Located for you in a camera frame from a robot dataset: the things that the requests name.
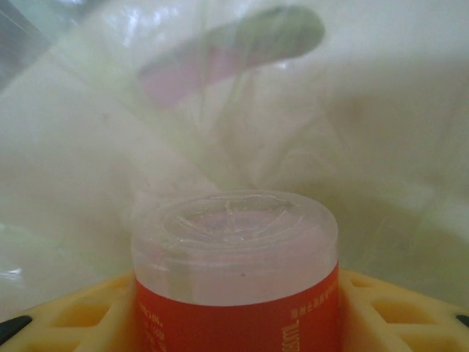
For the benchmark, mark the pale green plastic bottle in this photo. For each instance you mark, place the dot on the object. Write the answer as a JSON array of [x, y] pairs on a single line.
[[278, 36]]

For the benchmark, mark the green plastic bin liner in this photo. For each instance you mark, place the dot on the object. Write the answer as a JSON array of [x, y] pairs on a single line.
[[73, 154]]

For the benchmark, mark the clear bottle orange label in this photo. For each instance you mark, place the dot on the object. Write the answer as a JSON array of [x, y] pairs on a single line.
[[234, 256]]

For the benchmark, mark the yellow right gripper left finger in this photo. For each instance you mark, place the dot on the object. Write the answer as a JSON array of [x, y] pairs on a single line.
[[73, 322]]

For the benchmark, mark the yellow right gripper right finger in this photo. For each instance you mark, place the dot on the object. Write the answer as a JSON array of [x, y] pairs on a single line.
[[395, 322]]

